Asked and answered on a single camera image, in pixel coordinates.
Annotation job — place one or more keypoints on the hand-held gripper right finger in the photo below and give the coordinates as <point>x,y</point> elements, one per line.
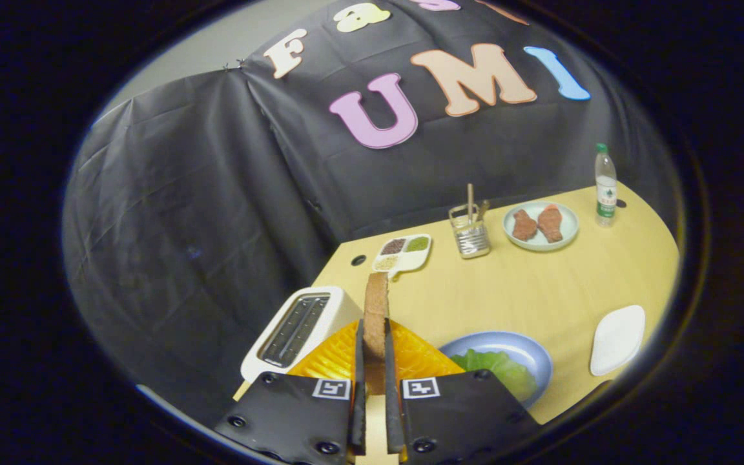
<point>392,413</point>

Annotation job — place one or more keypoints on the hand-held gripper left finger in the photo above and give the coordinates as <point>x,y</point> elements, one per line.
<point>359,413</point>

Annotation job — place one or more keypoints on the toasted bread slice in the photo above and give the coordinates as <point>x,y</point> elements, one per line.
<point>376,316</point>

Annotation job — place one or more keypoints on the green lettuce leaf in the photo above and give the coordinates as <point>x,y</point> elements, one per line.
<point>501,368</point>

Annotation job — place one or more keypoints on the white toaster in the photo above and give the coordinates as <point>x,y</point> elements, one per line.
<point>346,307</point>

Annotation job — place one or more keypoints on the blue round plate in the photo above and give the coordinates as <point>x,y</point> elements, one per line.
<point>527,352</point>

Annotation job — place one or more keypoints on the white divided seasoning tray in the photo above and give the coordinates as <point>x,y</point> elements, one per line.
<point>414,260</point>

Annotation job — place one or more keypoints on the clear utensil holder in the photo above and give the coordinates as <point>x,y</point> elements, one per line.
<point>472,242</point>

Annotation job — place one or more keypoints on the short brown utensil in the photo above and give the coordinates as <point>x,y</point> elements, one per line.
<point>484,210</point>

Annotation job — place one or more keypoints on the long wooden stick utensil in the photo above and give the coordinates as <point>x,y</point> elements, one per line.
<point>470,200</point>

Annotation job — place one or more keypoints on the brown meat piece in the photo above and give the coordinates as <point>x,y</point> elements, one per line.
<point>525,226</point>
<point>550,224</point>

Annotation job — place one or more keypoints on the white rounded square plate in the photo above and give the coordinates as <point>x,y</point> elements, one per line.
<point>617,339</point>

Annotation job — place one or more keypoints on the black backdrop cloth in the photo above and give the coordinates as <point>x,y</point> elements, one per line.
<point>185,226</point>

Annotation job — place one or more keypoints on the pale green round plate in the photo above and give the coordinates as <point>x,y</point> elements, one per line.
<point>569,226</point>

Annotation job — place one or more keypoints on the clear plastic water bottle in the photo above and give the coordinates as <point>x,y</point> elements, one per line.
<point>606,194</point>

